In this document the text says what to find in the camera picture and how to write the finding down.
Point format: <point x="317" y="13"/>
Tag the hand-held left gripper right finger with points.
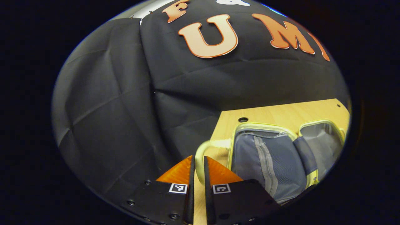
<point x="208" y="200"/>

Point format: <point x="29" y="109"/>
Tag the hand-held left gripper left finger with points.
<point x="191" y="200"/>

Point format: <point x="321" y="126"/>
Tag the cream yellow suitcase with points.
<point x="275" y="162"/>

